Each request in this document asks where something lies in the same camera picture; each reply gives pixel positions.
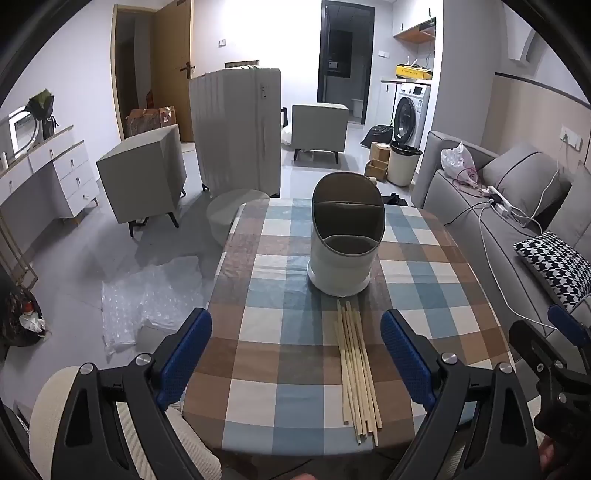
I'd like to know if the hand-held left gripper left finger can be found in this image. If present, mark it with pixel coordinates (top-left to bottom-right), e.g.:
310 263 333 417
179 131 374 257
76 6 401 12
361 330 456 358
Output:
51 307 222 480

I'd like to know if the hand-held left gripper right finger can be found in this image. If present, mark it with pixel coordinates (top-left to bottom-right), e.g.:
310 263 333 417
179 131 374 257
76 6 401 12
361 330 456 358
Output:
380 308 543 480

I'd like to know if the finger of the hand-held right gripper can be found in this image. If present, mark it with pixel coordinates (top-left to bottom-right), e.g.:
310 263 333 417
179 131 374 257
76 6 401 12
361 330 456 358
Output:
508 320 566 384
548 302 591 349

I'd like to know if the bundle of wooden chopsticks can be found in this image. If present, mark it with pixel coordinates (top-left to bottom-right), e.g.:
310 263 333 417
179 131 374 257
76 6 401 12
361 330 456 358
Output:
335 299 384 446

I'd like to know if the white utensil holder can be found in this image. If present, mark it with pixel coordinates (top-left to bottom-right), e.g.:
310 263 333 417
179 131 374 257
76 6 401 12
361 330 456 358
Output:
307 172 385 297

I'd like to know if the houndstooth pillow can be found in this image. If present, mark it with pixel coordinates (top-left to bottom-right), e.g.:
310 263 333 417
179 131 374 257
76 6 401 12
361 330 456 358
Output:
513 231 591 315

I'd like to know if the bubble wrap sheet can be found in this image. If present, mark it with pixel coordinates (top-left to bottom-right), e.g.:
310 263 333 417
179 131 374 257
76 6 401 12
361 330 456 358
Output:
100 256 204 355

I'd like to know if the checked tablecloth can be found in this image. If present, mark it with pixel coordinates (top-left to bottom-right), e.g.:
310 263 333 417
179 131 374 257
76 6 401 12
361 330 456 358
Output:
182 198 518 457

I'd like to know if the white power strip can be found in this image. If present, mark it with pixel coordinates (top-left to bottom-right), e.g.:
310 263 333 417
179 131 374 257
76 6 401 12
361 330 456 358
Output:
487 185 513 217

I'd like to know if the grey sofa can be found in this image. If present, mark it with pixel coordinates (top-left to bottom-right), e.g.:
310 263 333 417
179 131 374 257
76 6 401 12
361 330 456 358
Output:
411 130 591 370

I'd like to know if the round grey stool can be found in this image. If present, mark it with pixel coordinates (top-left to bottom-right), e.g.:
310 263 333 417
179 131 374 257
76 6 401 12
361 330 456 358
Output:
206 188 271 250

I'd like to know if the grey cushion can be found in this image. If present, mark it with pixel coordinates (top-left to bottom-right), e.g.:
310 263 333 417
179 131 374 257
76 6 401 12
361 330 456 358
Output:
481 142 573 220

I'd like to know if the cream ribbed fabric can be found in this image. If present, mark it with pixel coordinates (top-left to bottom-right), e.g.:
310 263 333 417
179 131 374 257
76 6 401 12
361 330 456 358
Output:
28 366 222 480

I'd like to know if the dark waste bin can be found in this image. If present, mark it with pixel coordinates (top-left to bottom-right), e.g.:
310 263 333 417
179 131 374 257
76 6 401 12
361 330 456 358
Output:
0 286 49 347

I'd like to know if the grey nightstand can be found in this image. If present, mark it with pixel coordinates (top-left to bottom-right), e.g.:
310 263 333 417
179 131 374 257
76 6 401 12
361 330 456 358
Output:
291 103 350 164
96 124 188 237

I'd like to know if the white plastic bag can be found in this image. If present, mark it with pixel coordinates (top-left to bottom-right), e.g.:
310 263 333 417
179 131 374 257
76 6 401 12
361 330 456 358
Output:
441 142 477 186

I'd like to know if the beige trash bin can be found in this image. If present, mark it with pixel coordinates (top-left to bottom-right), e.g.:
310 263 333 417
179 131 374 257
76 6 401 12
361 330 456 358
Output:
388 141 423 188

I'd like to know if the white dresser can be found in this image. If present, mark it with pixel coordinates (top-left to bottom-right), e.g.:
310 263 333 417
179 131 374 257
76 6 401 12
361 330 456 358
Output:
0 124 100 227

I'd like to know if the black garbage bag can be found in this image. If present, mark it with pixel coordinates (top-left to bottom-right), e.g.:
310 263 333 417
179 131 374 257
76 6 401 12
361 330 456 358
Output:
360 124 394 149

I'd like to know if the large brown cardboard box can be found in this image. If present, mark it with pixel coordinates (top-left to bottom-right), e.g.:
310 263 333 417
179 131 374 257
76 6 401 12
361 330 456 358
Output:
124 106 177 138

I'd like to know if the white washing machine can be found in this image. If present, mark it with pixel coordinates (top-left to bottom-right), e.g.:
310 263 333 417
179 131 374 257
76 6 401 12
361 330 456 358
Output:
392 82 432 148

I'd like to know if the round mirror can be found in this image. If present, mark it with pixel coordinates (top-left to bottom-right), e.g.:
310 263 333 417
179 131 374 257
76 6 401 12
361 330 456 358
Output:
7 106 44 158

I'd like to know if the black bag on dresser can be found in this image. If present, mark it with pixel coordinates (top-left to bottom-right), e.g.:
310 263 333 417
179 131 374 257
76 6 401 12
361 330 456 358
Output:
25 90 61 141

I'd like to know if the yellow box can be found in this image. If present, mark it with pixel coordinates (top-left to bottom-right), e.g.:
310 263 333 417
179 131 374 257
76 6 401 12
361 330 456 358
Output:
394 65 435 80

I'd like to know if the wooden door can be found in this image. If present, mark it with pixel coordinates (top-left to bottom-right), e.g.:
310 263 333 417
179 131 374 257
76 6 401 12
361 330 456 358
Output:
151 0 195 143

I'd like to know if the black glass door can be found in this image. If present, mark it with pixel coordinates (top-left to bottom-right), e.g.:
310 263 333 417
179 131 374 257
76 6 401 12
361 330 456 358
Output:
318 0 375 125

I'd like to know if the white cable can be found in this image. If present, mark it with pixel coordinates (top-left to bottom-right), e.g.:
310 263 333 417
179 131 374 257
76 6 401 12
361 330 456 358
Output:
478 203 561 330

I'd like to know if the wall socket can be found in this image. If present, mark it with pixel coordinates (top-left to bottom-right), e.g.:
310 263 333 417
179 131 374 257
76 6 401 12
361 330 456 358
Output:
558 126 583 151

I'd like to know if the gold wire rack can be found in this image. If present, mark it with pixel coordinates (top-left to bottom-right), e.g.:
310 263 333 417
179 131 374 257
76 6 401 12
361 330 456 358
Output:
0 217 38 289

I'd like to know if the wall cabinet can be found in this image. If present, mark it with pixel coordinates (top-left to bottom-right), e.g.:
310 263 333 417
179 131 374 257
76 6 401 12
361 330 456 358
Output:
392 0 437 44

